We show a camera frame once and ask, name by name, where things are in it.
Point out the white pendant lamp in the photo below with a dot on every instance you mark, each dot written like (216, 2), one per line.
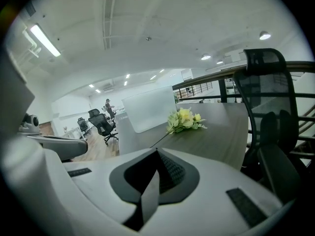
(219, 62)
(206, 57)
(265, 36)

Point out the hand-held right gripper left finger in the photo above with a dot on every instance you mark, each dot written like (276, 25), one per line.
(128, 181)

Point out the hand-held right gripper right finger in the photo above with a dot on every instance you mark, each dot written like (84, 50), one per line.
(177, 178)

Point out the yellow flowers bouquet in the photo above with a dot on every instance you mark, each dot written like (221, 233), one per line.
(183, 118)

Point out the group of ceiling panel lights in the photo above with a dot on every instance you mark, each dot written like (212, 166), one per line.
(127, 76)

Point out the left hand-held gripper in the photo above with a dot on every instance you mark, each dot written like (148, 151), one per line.
(69, 147)

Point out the black metal railing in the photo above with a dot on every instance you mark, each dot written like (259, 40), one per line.
(222, 90)

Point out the long tube ceiling light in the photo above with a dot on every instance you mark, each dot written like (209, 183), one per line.
(45, 40)

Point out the grey fisheye camera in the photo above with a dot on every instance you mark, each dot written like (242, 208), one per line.
(32, 122)

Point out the translucent white plastic bin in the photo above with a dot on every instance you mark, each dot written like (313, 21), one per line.
(147, 109)

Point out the black mesh office chair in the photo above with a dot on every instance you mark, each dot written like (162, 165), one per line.
(285, 131)

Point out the potted plant in white pot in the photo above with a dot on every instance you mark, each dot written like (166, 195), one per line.
(175, 99)

